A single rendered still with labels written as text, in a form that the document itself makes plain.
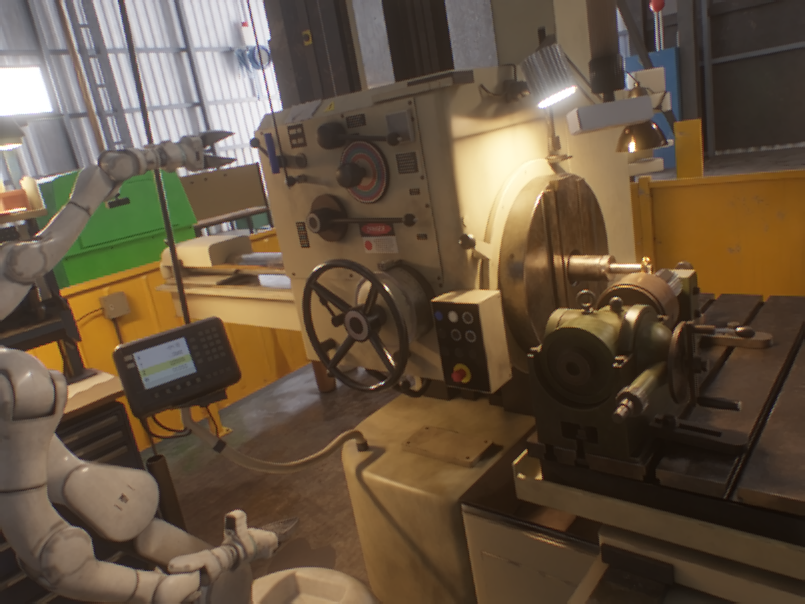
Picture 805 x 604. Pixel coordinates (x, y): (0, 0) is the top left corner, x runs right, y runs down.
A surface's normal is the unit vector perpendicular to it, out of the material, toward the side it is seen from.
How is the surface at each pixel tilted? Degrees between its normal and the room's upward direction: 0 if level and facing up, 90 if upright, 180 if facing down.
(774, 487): 0
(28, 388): 75
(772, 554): 90
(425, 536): 90
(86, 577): 103
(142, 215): 84
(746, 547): 90
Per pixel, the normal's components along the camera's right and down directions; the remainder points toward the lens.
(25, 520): 0.62, 0.11
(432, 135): -0.62, 0.30
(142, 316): 0.77, 0.04
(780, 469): -0.17, -0.95
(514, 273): -0.64, 0.07
